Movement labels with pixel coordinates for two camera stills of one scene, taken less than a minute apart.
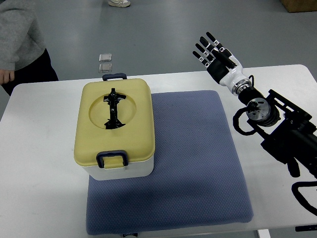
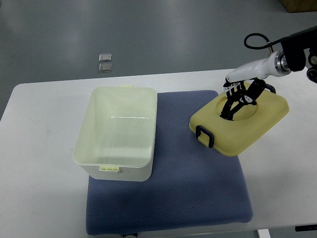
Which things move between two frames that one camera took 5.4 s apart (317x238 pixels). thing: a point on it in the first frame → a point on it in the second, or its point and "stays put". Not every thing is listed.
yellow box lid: [135, 110] → [252, 123]
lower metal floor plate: [105, 67] stays put
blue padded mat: [196, 180] stays put
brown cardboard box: [299, 6] stays put
